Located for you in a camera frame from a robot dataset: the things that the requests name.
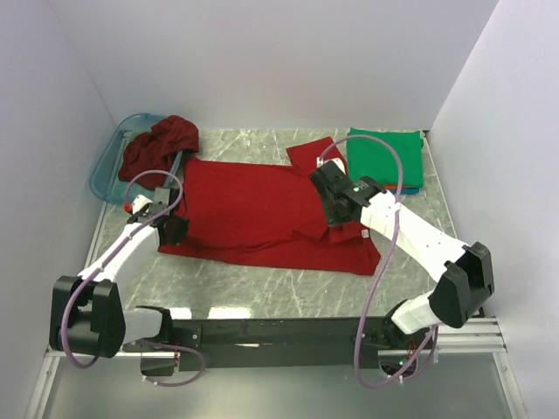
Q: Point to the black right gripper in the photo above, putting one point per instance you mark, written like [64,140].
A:
[333,220]

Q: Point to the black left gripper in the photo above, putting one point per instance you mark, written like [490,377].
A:
[182,227]

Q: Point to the bright red t shirt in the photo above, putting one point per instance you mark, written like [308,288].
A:
[267,215]

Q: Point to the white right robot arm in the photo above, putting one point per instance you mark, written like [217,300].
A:
[463,273]

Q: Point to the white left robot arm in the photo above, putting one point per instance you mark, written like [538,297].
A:
[87,315]

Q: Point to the orange folded t shirt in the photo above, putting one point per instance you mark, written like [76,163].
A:
[393,188]

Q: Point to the green folded t shirt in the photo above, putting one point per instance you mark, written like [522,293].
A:
[372,159]

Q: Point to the dark red t shirt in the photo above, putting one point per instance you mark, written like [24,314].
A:
[158,148]

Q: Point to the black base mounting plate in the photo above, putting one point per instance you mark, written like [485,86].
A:
[304,342]

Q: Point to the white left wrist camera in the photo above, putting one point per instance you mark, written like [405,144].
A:
[139,206]

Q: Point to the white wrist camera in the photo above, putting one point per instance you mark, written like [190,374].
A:
[139,206]
[338,162]

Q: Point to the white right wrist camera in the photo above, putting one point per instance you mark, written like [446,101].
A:
[338,162]

